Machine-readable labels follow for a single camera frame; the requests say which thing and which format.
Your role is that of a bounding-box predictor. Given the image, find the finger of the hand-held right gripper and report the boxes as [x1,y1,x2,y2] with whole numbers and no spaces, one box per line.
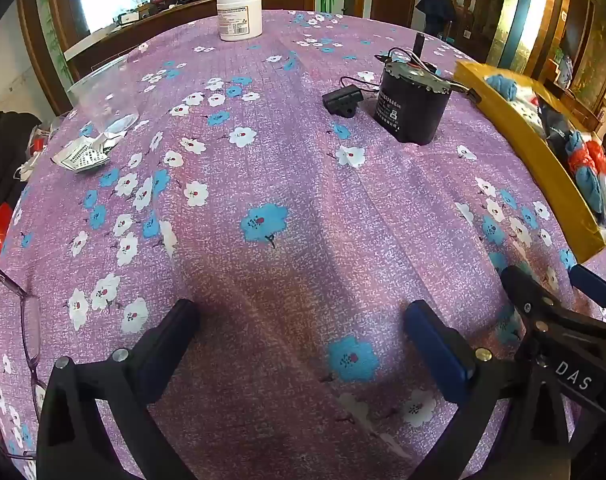
[569,262,606,323]
[500,264,606,347]

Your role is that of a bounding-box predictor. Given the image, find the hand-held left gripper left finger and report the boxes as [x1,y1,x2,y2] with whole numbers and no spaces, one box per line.
[36,299,200,480]

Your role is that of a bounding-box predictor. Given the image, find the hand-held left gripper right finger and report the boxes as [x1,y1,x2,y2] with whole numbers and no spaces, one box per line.
[404,300,574,480]

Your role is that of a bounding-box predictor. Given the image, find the yellow cardboard box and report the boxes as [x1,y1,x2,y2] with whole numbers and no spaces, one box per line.
[454,60,606,265]

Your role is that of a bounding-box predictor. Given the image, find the blue-grey fluffy towel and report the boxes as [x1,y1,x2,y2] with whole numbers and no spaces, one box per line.
[575,165,606,221]

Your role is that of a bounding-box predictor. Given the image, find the thin-framed eyeglasses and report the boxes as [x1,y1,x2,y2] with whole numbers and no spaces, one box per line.
[0,255,49,461]

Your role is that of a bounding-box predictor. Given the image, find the purple floral tablecloth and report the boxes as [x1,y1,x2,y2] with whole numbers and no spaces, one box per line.
[0,9,606,480]

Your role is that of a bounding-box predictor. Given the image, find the bright blue cloth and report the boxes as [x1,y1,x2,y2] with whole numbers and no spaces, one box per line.
[484,74,520,103]

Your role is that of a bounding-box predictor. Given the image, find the black cylindrical motor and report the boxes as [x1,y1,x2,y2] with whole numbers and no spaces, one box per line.
[373,34,454,147]

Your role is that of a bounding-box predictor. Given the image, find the black jacket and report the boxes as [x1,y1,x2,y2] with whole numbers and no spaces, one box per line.
[0,112,44,226]

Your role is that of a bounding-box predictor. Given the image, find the clear plastic cup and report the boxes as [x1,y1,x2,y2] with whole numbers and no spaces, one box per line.
[67,55,140,136]

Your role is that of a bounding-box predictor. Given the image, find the small black connector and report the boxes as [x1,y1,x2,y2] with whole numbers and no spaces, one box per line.
[322,85,365,119]

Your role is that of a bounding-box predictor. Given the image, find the gold pillar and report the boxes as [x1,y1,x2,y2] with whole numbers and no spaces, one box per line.
[485,0,574,78]

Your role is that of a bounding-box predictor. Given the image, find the wooden stair railing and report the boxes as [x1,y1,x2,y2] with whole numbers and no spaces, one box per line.
[450,0,504,46]

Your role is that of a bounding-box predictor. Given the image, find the wooden sideboard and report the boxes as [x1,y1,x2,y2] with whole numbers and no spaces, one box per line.
[63,0,309,78]

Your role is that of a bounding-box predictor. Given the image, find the white plastic jar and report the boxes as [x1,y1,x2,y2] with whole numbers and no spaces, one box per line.
[216,0,263,42]

